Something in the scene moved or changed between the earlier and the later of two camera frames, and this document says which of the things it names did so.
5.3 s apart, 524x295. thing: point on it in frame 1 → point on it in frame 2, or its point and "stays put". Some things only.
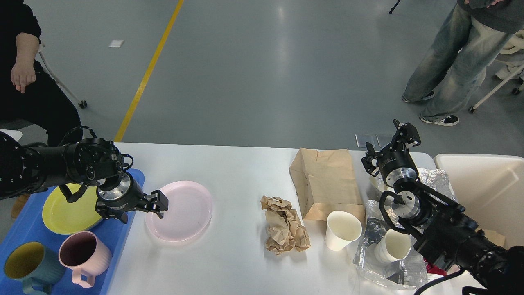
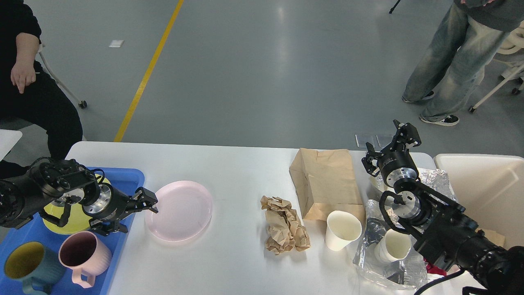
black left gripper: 129,196 → 112,205
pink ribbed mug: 83,253 stays put
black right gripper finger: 367,161 stays put
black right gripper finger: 407,135 stays put
